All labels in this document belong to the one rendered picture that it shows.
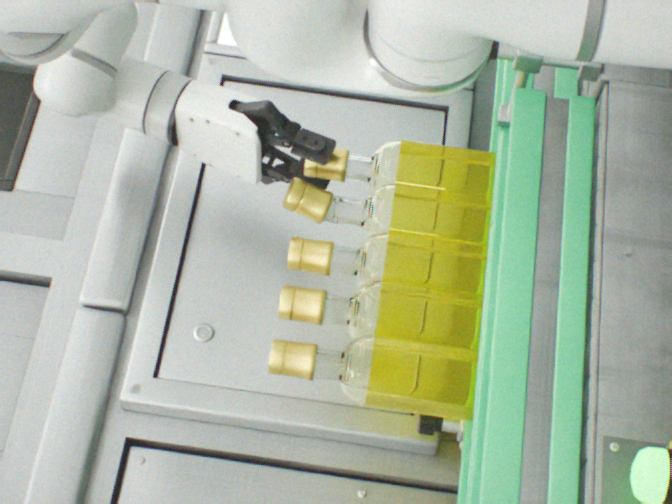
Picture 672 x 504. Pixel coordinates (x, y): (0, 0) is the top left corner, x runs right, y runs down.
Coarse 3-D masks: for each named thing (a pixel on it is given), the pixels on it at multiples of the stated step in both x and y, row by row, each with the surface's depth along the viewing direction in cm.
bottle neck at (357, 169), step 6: (348, 156) 132; (354, 156) 132; (360, 156) 132; (366, 156) 133; (348, 162) 132; (354, 162) 132; (360, 162) 132; (366, 162) 132; (348, 168) 132; (354, 168) 132; (360, 168) 132; (366, 168) 132; (348, 174) 132; (354, 174) 132; (360, 174) 132; (366, 174) 132; (348, 180) 133; (354, 180) 133; (360, 180) 133; (366, 180) 132
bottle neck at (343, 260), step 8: (336, 248) 126; (344, 248) 127; (352, 248) 127; (336, 256) 126; (344, 256) 126; (352, 256) 126; (336, 264) 126; (344, 264) 126; (352, 264) 126; (336, 272) 127; (344, 272) 126; (352, 272) 126
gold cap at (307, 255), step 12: (300, 240) 126; (312, 240) 127; (288, 252) 126; (300, 252) 126; (312, 252) 126; (324, 252) 126; (288, 264) 126; (300, 264) 126; (312, 264) 126; (324, 264) 126
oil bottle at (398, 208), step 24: (384, 192) 128; (408, 192) 128; (432, 192) 128; (456, 192) 129; (384, 216) 127; (408, 216) 127; (432, 216) 127; (456, 216) 127; (480, 216) 127; (456, 240) 127; (480, 240) 126
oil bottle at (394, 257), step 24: (384, 240) 125; (408, 240) 126; (432, 240) 126; (360, 264) 125; (384, 264) 124; (408, 264) 124; (432, 264) 124; (456, 264) 124; (480, 264) 125; (456, 288) 124; (480, 288) 123
